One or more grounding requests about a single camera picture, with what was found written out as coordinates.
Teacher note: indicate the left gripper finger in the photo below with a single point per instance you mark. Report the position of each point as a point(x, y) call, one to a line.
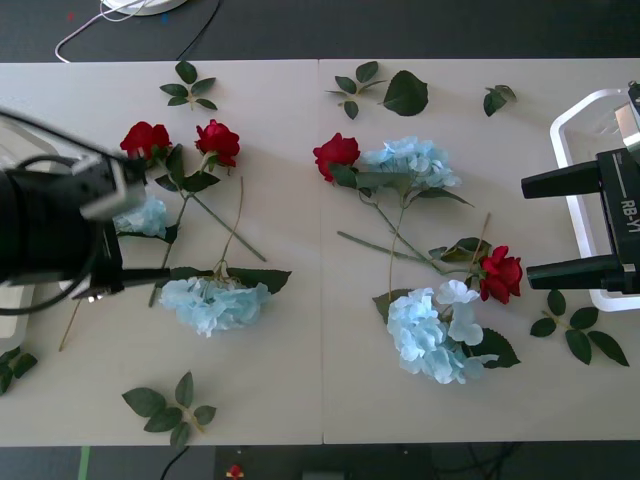
point(147, 278)

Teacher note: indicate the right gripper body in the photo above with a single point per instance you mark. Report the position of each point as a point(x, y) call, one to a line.
point(625, 225)

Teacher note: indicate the shallow white box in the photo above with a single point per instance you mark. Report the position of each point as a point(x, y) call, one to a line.
point(15, 320)
point(575, 235)

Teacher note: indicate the white round base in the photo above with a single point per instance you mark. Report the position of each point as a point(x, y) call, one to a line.
point(150, 7)

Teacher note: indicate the large single green leaf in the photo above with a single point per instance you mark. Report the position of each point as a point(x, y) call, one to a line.
point(407, 92)

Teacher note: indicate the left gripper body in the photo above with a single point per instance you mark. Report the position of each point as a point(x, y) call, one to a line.
point(110, 260)

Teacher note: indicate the green leaf twig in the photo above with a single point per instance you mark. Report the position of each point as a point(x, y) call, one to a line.
point(186, 72)
point(579, 345)
point(22, 365)
point(366, 71)
point(145, 400)

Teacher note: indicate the red rose with green stem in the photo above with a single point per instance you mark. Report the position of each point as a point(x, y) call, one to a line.
point(220, 142)
point(335, 152)
point(142, 140)
point(500, 275)

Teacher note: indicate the pale blue flower with stem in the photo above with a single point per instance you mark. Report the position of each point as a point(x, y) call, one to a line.
point(415, 160)
point(150, 215)
point(215, 305)
point(420, 335)

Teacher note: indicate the small curled green leaf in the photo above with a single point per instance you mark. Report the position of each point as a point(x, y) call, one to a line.
point(494, 102)

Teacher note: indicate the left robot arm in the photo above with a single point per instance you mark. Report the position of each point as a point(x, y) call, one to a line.
point(40, 225)

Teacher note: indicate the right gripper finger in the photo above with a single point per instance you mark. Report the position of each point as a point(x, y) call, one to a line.
point(560, 182)
point(570, 275)

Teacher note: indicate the green tape strip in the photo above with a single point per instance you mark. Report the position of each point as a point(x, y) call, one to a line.
point(84, 462)

